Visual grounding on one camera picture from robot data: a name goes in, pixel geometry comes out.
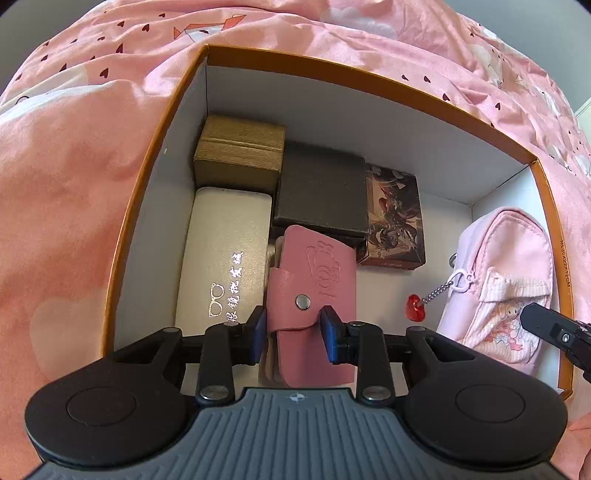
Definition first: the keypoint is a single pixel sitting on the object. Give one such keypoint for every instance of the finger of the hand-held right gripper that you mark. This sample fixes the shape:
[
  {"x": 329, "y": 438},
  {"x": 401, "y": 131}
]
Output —
[{"x": 549, "y": 325}]

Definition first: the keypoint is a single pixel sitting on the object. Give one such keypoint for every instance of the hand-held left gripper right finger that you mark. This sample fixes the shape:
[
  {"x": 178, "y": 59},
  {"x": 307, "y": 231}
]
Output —
[{"x": 328, "y": 334}]

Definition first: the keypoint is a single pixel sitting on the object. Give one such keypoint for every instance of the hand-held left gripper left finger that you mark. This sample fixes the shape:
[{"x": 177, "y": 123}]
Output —
[{"x": 258, "y": 334}]

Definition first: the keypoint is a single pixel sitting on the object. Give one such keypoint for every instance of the pink leather key holder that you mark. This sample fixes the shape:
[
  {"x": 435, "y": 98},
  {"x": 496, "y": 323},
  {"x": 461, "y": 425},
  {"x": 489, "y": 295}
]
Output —
[{"x": 314, "y": 277}]

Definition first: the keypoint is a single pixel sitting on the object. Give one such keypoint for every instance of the pink pouch with heart charm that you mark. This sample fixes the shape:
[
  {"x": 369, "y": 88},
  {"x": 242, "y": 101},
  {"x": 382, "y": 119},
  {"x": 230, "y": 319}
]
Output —
[{"x": 503, "y": 258}]

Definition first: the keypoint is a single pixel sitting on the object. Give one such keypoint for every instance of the white glasses case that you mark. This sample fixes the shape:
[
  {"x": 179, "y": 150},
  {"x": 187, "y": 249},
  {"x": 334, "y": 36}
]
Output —
[{"x": 221, "y": 249}]

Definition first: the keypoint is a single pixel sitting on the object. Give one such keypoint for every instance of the printed card box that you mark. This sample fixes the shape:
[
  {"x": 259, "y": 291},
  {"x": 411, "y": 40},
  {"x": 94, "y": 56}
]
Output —
[{"x": 392, "y": 217}]

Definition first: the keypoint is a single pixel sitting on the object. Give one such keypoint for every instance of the dark grey box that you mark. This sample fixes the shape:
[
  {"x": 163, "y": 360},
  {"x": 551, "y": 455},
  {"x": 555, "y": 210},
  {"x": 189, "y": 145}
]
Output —
[{"x": 318, "y": 189}]

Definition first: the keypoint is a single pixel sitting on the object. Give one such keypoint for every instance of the gold wooden box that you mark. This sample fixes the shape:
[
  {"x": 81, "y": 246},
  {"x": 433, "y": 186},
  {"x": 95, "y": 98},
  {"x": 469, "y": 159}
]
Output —
[{"x": 240, "y": 157}]

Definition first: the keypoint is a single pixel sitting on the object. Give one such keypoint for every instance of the orange-rimmed white storage box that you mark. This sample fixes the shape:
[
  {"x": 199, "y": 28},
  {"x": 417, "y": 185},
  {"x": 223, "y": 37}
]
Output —
[{"x": 323, "y": 106}]

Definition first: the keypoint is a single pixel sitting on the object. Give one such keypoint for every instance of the pink printed blanket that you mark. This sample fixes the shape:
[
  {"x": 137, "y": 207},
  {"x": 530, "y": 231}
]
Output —
[{"x": 69, "y": 161}]

